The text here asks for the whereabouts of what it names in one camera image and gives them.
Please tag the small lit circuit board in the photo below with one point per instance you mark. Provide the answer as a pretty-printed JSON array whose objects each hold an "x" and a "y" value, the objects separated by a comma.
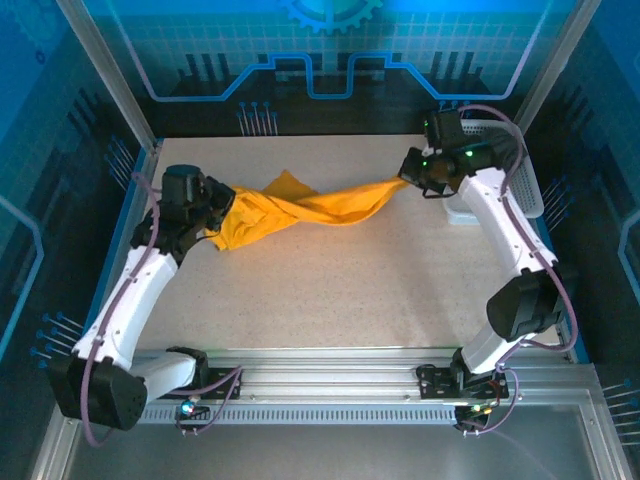
[
  {"x": 475, "y": 409},
  {"x": 189, "y": 410}
]

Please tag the aluminium frame post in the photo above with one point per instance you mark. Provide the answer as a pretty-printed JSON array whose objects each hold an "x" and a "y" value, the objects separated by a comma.
[
  {"x": 550, "y": 65},
  {"x": 107, "y": 75}
]

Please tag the yellow t-shirt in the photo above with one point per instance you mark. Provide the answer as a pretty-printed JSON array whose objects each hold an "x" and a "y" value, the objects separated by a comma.
[{"x": 300, "y": 205}]

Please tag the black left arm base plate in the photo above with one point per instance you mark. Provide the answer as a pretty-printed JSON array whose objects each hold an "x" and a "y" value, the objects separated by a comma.
[{"x": 220, "y": 382}]

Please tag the grey metal floor panel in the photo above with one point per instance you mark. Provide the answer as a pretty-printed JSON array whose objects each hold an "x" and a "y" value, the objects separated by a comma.
[{"x": 300, "y": 455}]

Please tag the white perforated plastic basket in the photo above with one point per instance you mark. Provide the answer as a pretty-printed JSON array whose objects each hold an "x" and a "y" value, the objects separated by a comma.
[{"x": 530, "y": 185}]

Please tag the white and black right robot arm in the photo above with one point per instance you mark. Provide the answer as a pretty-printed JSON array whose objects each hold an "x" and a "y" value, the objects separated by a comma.
[{"x": 492, "y": 220}]

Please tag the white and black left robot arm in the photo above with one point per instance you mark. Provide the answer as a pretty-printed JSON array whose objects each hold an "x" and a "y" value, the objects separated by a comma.
[{"x": 145, "y": 280}]

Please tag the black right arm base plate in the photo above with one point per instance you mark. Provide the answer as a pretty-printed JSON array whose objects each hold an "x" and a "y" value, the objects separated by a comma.
[{"x": 435, "y": 382}]

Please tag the aluminium mounting rail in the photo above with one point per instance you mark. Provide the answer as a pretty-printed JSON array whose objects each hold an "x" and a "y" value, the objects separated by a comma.
[{"x": 325, "y": 375}]

